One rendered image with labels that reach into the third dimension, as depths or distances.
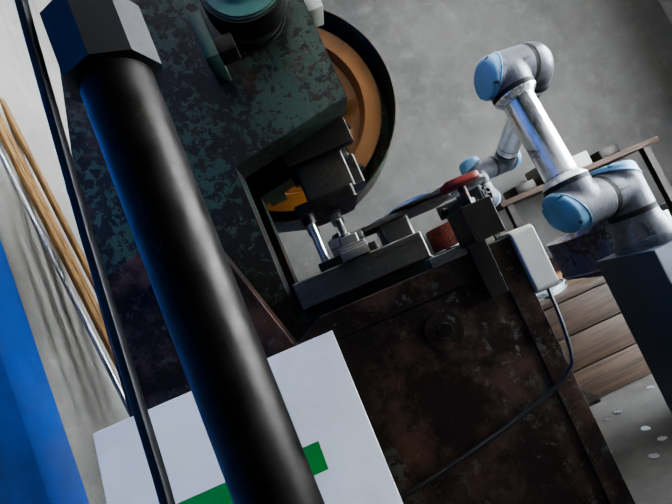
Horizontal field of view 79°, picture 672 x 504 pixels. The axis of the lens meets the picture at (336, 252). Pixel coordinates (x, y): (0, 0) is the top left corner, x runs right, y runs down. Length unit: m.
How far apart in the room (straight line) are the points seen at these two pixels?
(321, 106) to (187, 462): 0.79
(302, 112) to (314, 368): 0.57
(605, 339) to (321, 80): 1.24
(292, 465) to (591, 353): 1.47
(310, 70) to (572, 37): 5.02
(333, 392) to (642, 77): 5.60
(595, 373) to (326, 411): 1.06
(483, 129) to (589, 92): 1.27
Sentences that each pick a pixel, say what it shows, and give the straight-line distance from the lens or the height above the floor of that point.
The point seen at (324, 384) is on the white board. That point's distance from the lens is 0.82.
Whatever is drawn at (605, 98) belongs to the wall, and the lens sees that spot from 5.73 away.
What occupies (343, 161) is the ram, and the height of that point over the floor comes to 0.96.
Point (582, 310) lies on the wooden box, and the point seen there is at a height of 0.28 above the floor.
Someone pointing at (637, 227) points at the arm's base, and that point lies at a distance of 1.29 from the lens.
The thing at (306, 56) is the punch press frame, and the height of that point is 1.19.
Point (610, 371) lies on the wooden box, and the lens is 1.68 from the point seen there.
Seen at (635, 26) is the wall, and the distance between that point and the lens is 6.31.
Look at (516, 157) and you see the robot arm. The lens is 1.61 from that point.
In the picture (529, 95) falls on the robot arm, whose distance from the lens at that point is 1.27.
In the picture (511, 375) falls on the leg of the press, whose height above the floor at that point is 0.37.
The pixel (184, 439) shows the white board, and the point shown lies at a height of 0.51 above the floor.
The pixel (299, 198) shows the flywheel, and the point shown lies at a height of 1.02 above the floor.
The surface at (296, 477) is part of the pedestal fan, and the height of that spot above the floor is 0.57.
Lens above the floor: 0.64
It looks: 6 degrees up
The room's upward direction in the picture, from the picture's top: 23 degrees counter-clockwise
